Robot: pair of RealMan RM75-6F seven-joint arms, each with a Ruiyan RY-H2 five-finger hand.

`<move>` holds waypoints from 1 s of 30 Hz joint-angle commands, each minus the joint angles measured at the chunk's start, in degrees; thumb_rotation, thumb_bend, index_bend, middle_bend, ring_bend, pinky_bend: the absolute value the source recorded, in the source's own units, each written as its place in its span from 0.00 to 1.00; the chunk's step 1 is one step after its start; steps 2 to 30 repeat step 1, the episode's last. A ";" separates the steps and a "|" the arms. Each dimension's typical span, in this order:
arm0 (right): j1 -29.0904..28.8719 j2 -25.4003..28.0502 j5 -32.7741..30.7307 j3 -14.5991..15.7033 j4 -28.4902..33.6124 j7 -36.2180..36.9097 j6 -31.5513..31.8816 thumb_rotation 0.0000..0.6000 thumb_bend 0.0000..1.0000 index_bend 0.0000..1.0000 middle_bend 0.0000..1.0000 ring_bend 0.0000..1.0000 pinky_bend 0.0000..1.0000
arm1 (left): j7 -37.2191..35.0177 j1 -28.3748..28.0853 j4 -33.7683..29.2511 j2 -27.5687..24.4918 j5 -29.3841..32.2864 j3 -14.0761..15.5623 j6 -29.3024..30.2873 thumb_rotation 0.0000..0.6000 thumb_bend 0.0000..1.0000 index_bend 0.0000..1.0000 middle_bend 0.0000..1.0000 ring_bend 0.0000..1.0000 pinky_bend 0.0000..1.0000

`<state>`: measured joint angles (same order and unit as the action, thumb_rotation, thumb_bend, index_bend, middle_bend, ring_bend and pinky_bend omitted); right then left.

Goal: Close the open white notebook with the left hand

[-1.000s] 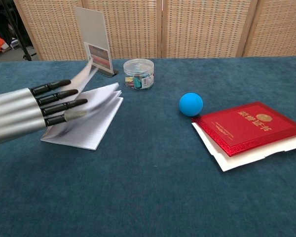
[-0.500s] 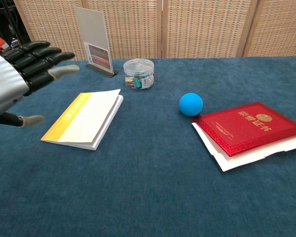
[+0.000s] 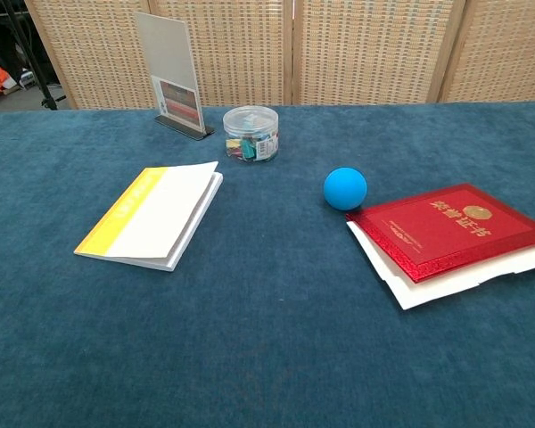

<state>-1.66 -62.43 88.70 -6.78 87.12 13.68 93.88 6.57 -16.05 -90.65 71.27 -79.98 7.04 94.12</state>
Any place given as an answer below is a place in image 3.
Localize white notebook with yellow cover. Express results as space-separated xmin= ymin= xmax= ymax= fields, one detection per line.
xmin=73 ymin=160 xmax=225 ymax=273

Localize blue ball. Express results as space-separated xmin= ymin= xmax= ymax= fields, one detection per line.
xmin=323 ymin=167 xmax=368 ymax=211

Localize clear jar of binder clips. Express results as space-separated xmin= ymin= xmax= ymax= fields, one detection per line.
xmin=222 ymin=105 xmax=280 ymax=164

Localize blue table cloth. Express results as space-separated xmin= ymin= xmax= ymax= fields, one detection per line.
xmin=0 ymin=101 xmax=535 ymax=428

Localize white paper sheets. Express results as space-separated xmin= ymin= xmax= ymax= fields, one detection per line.
xmin=346 ymin=221 xmax=535 ymax=311

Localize red certificate booklet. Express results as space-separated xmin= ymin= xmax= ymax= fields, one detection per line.
xmin=345 ymin=182 xmax=535 ymax=284

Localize woven wooden folding screen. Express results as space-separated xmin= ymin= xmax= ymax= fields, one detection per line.
xmin=24 ymin=0 xmax=535 ymax=111

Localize clear acrylic sign holder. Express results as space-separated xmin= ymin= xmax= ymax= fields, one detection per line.
xmin=133 ymin=11 xmax=216 ymax=142

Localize black tripod stand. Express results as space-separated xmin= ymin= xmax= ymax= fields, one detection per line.
xmin=0 ymin=0 xmax=68 ymax=111

